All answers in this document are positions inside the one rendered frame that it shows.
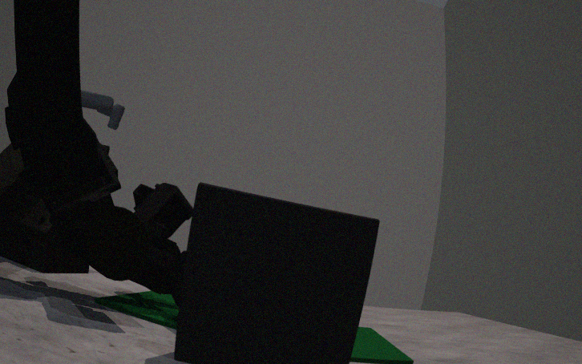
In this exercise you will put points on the green circuit board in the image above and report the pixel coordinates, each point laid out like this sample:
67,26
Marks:
369,346

